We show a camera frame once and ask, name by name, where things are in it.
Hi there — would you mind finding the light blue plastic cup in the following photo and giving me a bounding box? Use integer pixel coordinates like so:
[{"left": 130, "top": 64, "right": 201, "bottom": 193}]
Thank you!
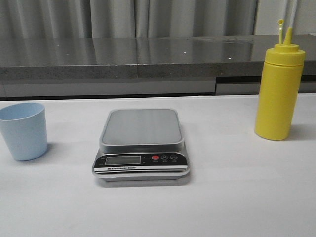
[{"left": 0, "top": 102, "right": 48, "bottom": 161}]

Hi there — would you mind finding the yellow squeeze bottle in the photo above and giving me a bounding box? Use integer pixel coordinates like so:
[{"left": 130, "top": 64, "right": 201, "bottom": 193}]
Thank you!
[{"left": 254, "top": 19, "right": 306, "bottom": 141}]

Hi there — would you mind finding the silver digital kitchen scale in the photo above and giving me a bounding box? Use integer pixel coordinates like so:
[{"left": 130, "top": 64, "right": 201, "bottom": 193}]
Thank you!
[{"left": 92, "top": 109, "right": 191, "bottom": 181}]

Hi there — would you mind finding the grey stone counter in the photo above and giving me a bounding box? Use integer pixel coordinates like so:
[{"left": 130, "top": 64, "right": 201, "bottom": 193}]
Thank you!
[{"left": 0, "top": 34, "right": 316, "bottom": 98}]

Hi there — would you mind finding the grey curtain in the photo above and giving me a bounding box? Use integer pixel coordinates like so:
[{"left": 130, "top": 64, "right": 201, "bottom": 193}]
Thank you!
[{"left": 0, "top": 0, "right": 316, "bottom": 39}]

